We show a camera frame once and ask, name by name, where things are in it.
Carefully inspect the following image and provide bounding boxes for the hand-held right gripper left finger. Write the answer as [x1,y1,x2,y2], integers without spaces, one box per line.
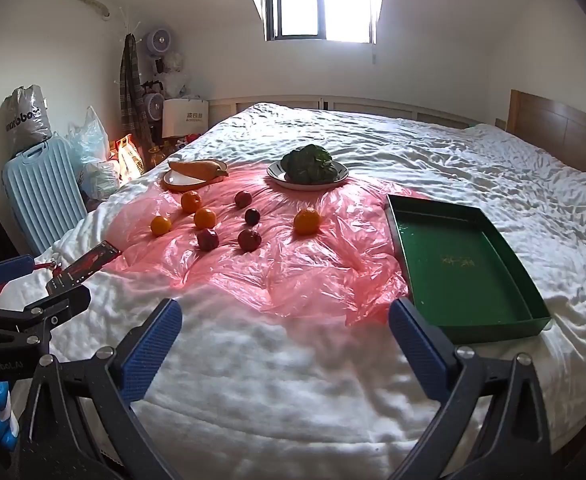
[15,297,184,480]

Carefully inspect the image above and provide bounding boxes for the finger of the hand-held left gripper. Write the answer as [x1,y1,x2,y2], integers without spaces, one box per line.
[0,287,92,348]
[0,254,36,306]

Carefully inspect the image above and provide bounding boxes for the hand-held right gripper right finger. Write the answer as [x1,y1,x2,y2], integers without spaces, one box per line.
[388,297,554,480]

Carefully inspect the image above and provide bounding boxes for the green rectangular tray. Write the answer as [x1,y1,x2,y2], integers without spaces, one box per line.
[386,194,552,345]

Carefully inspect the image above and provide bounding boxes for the large orange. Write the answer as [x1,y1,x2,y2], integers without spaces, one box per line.
[293,207,322,236]

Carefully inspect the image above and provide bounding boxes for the black red flat packet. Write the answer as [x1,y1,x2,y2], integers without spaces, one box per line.
[46,240,122,297]

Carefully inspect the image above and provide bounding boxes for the light blue ribbed suitcase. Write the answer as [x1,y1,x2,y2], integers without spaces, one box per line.
[1,136,88,256]

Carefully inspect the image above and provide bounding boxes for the white plastic bag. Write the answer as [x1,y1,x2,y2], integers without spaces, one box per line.
[75,160,121,201]

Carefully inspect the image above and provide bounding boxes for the grey printed bag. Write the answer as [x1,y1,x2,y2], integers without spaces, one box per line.
[4,85,54,150]

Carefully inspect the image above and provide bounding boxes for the pink plastic sheet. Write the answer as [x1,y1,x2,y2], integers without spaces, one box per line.
[107,165,424,328]

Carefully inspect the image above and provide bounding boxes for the clear bluish plastic bag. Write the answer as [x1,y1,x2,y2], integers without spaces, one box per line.
[65,106,111,171]

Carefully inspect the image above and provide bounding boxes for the orange snack bag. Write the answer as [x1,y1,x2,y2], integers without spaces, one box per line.
[110,134,146,181]

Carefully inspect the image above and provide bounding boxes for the orange-rimmed white dish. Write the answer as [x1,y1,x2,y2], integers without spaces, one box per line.
[161,159,224,193]

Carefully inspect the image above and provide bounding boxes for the carrot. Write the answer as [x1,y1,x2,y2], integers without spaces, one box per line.
[168,158,230,182]

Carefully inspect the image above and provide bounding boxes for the white plate dark rim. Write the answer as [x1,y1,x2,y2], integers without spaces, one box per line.
[266,160,348,191]

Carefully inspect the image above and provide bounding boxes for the plaid scarf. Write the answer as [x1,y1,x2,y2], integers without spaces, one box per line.
[118,34,154,171]

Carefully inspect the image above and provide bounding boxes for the green leafy vegetable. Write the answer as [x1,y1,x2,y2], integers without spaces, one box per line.
[280,144,338,184]

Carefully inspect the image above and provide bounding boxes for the small dark-framed fan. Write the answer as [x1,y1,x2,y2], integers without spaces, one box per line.
[143,91,166,121]

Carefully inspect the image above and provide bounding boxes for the white paper bag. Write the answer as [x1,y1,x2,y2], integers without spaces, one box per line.
[163,97,210,138]

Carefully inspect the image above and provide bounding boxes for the cream wooden panel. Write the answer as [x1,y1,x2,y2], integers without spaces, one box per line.
[208,95,484,128]

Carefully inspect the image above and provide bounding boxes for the crumpled clear plastic bag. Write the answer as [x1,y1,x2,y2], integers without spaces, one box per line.
[165,50,188,96]

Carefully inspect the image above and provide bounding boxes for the wooden headboard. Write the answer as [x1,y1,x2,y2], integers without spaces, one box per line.
[507,89,586,177]

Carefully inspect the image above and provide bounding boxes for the purple fan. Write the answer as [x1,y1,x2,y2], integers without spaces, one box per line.
[143,27,176,56]

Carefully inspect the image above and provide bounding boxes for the white coat rack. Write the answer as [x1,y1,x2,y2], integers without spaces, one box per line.
[113,6,146,36]

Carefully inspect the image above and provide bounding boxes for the window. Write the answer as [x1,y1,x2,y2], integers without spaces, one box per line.
[263,0,378,45]

